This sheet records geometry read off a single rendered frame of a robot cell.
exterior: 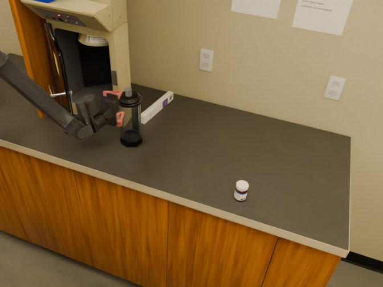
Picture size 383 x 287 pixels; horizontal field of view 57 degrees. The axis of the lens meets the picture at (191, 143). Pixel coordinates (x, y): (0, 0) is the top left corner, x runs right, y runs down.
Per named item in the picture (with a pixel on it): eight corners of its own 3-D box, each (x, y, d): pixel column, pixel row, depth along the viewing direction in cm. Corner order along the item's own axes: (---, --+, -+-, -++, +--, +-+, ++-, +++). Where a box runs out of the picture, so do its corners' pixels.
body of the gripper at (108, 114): (117, 100, 131) (105, 109, 125) (119, 123, 137) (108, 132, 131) (102, 96, 133) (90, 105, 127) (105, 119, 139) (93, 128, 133)
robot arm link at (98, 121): (85, 133, 127) (98, 134, 125) (79, 116, 124) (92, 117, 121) (97, 124, 132) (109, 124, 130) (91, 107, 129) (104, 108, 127)
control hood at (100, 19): (44, 16, 145) (39, -10, 139) (114, 31, 137) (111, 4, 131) (25, 25, 137) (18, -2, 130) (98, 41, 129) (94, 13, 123)
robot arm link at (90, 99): (68, 135, 126) (80, 140, 120) (56, 105, 121) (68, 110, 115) (96, 121, 133) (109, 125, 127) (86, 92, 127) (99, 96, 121)
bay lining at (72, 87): (95, 77, 187) (86, 9, 165) (139, 88, 181) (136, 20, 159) (66, 99, 169) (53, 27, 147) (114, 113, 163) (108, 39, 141)
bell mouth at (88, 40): (92, 27, 163) (90, 15, 159) (126, 35, 159) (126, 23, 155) (69, 41, 150) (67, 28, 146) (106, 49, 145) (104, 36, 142)
